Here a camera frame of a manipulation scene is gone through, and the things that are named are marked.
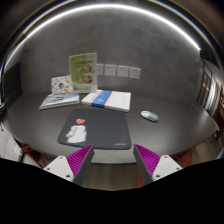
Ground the green and white computer mouse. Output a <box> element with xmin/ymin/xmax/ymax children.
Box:
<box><xmin>140</xmin><ymin>110</ymin><xmax>160</xmax><ymax>124</ymax></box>

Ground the white wall socket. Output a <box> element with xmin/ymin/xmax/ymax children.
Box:
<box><xmin>116</xmin><ymin>64</ymin><xmax>130</xmax><ymax>79</ymax></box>
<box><xmin>96</xmin><ymin>63</ymin><xmax>105</xmax><ymax>76</ymax></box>
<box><xmin>104</xmin><ymin>63</ymin><xmax>117</xmax><ymax>77</ymax></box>
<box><xmin>129</xmin><ymin>66</ymin><xmax>142</xmax><ymax>80</ymax></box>

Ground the white book with blue stripe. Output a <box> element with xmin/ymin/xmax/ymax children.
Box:
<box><xmin>80</xmin><ymin>89</ymin><xmax>132</xmax><ymax>113</ymax></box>

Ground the white ceiling light strip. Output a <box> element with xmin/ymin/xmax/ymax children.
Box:
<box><xmin>2</xmin><ymin>3</ymin><xmax>202</xmax><ymax>69</ymax></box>

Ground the green standing leaflet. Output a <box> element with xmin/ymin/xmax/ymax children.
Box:
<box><xmin>68</xmin><ymin>52</ymin><xmax>99</xmax><ymax>94</ymax></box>

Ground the red metal chair frame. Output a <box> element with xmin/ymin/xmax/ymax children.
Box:
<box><xmin>20</xmin><ymin>143</ymin><xmax>51</xmax><ymax>169</ymax></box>
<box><xmin>169</xmin><ymin>149</ymin><xmax>194</xmax><ymax>168</ymax></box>

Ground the small white colourful card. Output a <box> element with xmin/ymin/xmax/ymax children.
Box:
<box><xmin>50</xmin><ymin>74</ymin><xmax>74</xmax><ymax>94</ymax></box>

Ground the black printed mouse pad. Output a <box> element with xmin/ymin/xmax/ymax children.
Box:
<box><xmin>57</xmin><ymin>108</ymin><xmax>133</xmax><ymax>151</ymax></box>

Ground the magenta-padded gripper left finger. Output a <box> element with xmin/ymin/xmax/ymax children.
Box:
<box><xmin>43</xmin><ymin>144</ymin><xmax>95</xmax><ymax>187</ymax></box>

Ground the grey striped booklet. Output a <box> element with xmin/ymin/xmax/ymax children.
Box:
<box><xmin>38</xmin><ymin>92</ymin><xmax>81</xmax><ymax>111</ymax></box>

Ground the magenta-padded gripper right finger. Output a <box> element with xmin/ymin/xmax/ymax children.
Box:
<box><xmin>133</xmin><ymin>143</ymin><xmax>184</xmax><ymax>186</ymax></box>

